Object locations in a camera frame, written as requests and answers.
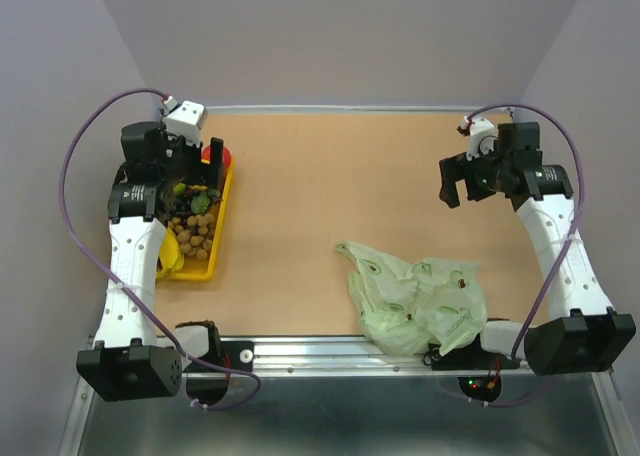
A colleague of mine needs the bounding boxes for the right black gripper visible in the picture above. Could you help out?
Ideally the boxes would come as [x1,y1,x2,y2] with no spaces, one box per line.
[437,138,510,208]

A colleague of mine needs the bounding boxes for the brown fake longan bunch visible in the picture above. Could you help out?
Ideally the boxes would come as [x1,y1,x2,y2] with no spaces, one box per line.
[168,212,216,261]

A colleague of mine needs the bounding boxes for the yellow fake banana bunch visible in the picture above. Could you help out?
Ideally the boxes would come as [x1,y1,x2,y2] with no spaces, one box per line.
[156,228,184,279]

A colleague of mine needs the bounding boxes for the green avocado print plastic bag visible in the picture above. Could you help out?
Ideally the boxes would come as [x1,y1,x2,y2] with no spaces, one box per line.
[336,241,488,356]

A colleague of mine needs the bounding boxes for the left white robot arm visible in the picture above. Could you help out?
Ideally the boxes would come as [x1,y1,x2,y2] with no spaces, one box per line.
[76,121,224,402]

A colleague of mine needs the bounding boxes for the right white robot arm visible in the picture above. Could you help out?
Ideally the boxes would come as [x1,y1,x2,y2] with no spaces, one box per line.
[439,117,636,376]

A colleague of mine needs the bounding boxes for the red fake apple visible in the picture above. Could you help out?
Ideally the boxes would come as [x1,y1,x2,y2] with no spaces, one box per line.
[201,146,232,169]

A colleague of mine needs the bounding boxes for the dark fake grape bunch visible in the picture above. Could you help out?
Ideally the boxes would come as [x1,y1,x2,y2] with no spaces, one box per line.
[171,183,221,216]

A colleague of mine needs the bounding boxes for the yellow plastic tray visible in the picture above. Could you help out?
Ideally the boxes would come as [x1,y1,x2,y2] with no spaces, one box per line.
[156,157,235,282]

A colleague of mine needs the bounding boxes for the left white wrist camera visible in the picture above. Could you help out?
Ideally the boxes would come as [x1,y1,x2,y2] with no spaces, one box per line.
[162,96,208,146]

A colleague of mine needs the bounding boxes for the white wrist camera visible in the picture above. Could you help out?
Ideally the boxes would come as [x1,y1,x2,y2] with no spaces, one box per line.
[457,117,498,161]
[162,96,208,146]

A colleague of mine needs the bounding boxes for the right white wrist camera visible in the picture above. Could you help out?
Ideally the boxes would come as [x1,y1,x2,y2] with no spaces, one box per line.
[457,117,498,161]

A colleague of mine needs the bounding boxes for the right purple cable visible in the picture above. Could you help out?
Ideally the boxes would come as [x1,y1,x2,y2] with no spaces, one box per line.
[464,103,585,408]

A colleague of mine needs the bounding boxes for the aluminium mounting rail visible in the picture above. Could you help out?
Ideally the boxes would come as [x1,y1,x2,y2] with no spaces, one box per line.
[219,334,531,377]

